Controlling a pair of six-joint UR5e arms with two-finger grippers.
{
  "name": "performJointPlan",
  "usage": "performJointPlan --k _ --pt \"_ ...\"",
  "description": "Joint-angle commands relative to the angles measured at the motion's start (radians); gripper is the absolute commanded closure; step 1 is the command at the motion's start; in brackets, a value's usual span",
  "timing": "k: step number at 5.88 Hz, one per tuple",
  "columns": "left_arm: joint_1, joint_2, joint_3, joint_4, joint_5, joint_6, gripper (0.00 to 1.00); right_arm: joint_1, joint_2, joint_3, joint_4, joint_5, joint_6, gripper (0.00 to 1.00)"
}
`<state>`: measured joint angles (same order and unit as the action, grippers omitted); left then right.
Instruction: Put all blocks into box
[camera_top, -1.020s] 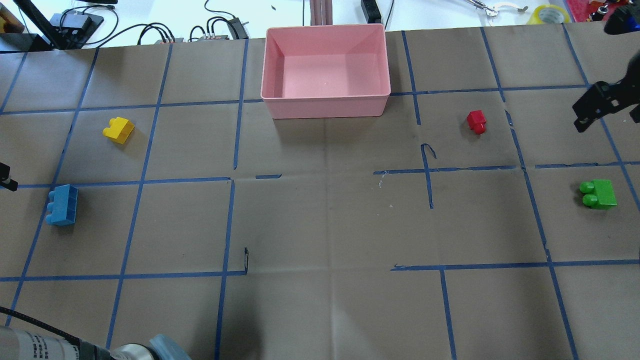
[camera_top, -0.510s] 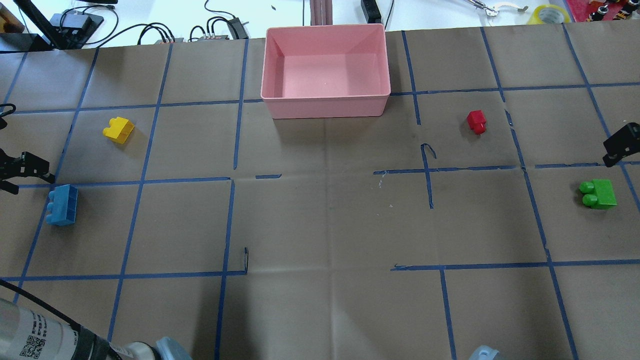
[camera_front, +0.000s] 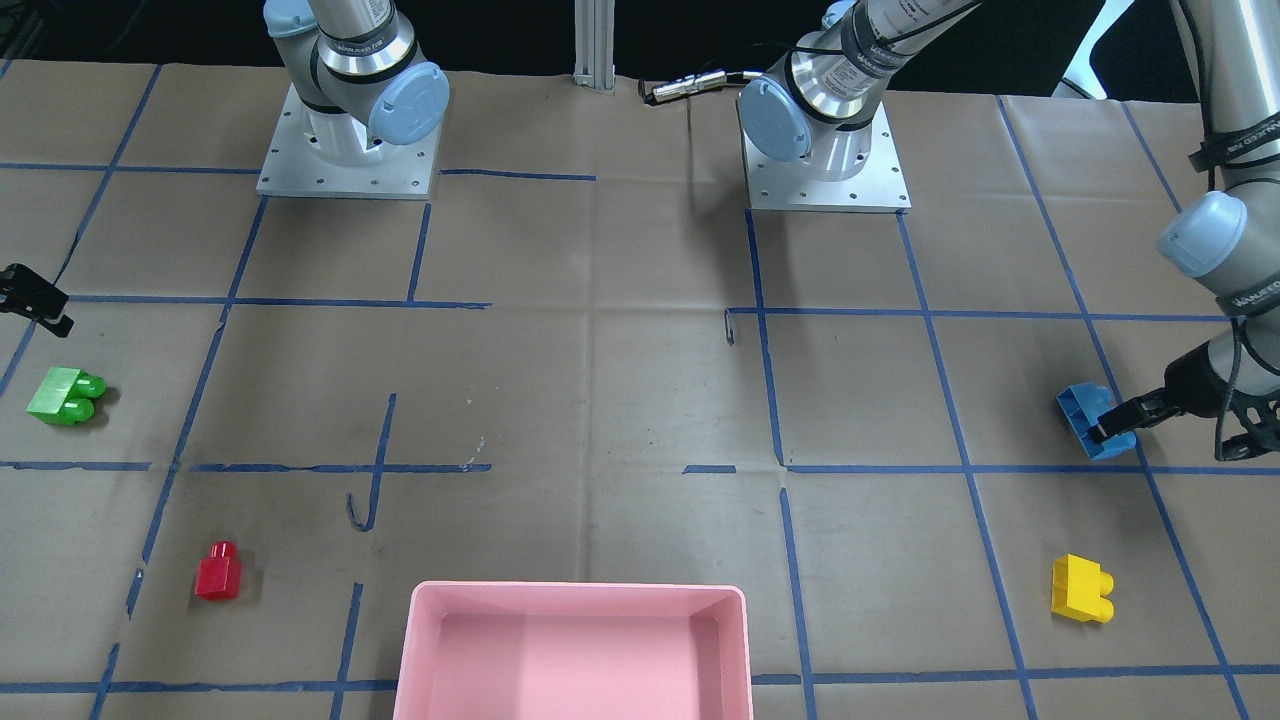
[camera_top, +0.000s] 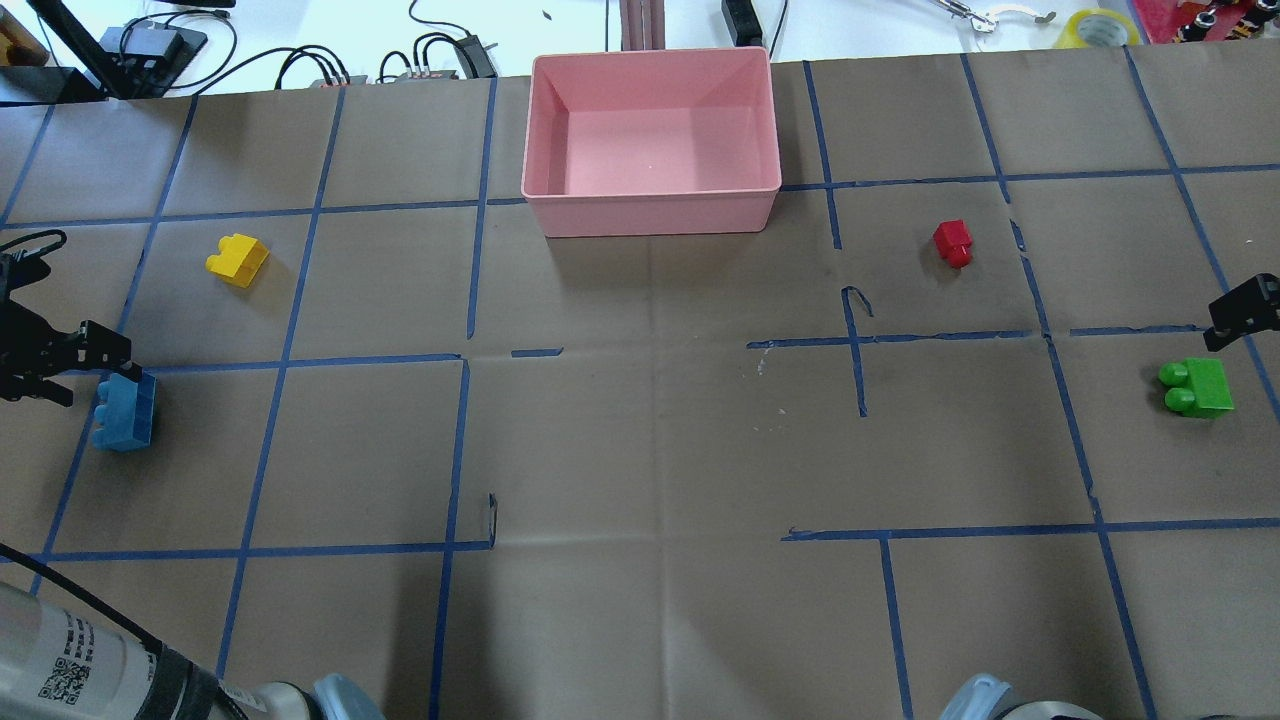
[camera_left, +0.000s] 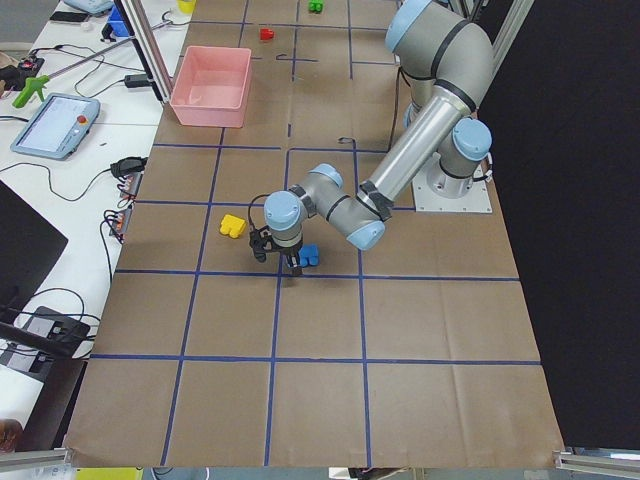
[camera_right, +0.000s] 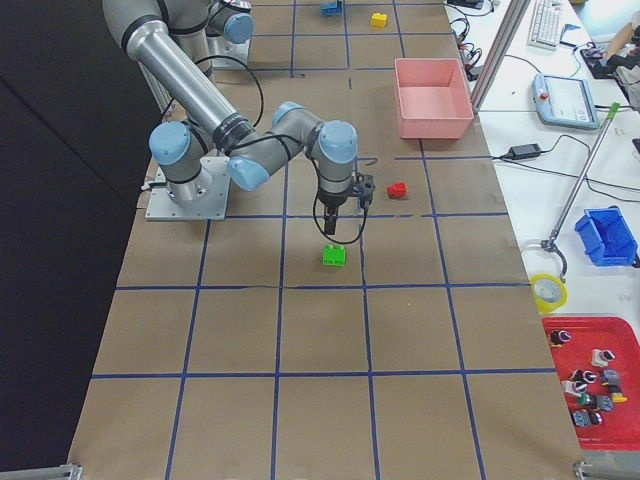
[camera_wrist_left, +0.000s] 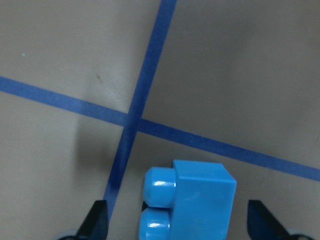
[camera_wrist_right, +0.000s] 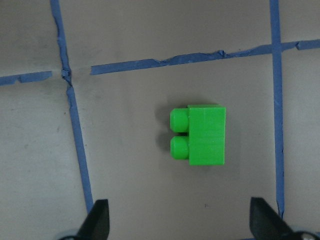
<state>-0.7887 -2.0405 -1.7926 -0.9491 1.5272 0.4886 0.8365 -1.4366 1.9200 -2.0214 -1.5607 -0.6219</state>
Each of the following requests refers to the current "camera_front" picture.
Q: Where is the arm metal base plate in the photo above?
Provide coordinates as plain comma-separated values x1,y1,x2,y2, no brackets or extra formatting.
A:
256,87,443,201
739,83,913,214

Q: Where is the blue toy block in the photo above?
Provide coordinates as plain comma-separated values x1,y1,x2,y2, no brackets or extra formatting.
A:
1056,383,1137,461

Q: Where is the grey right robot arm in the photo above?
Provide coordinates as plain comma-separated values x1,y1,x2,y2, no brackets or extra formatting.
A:
3,1,451,337

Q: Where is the yellow toy block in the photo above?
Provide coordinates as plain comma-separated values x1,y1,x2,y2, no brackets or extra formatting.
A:
1050,553,1115,624

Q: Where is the red toy block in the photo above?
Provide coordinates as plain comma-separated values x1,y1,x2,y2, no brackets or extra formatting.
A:
193,539,242,601

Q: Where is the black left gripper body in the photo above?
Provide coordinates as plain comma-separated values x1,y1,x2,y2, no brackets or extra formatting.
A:
1164,340,1277,461

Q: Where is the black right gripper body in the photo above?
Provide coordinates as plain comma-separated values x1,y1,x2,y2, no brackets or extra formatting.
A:
1,263,74,337

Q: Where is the aluminium frame post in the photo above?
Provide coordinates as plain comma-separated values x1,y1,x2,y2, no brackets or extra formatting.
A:
572,0,616,95

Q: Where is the pink plastic box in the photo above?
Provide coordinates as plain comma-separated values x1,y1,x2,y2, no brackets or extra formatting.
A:
393,582,754,719

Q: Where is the green toy block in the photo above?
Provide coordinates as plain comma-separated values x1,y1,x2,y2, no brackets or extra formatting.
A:
26,366,108,427

